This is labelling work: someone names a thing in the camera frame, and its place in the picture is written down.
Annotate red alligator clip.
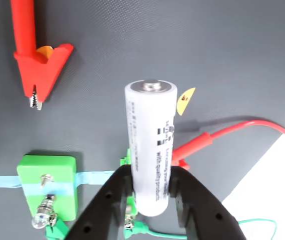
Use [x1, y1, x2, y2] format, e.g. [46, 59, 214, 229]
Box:
[171, 132, 215, 171]
[9, 0, 75, 111]

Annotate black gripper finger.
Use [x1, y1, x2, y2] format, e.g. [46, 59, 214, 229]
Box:
[62, 163, 136, 240]
[168, 166, 248, 240]

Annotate small clear light bulb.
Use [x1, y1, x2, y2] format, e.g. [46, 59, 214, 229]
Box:
[31, 193, 58, 230]

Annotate red cable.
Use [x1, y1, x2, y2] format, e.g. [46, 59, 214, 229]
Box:
[211, 119, 285, 146]

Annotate green battery holder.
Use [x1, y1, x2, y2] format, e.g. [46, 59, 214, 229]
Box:
[119, 147, 141, 232]

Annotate dark grey work mat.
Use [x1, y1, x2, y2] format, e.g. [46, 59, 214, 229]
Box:
[0, 0, 285, 240]

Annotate green alligator clip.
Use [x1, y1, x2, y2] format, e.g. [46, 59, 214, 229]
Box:
[122, 219, 150, 240]
[44, 219, 70, 240]

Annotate green bulb holder block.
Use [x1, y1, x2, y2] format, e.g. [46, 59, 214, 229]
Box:
[16, 154, 78, 222]

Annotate silver screw terminal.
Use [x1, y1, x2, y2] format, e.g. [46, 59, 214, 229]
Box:
[39, 174, 55, 189]

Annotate white AA battery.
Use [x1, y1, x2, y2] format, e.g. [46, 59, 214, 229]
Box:
[124, 78, 178, 217]

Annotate green cable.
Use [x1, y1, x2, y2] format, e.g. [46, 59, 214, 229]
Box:
[142, 218, 278, 240]

